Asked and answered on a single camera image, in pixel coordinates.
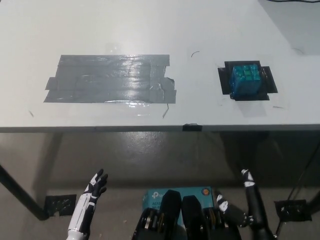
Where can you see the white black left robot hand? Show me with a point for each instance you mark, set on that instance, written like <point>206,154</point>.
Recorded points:
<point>86,205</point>

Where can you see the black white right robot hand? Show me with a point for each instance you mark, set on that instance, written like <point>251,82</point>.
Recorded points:
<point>255,207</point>

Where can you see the blue rubik's cube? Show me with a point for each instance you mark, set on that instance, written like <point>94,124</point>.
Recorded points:
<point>246,81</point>

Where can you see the black tape marked spot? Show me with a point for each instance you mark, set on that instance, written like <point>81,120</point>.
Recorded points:
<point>268,82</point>

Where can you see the teal router box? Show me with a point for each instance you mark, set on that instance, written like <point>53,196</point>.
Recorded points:
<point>192,193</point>

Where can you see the black metal table leg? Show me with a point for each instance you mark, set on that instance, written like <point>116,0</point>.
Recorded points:
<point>22,195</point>

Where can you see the small black tape strip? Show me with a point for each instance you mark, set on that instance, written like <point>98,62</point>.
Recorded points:
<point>192,127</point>

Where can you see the grey duct tape patch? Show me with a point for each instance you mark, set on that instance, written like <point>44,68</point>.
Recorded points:
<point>110,80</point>

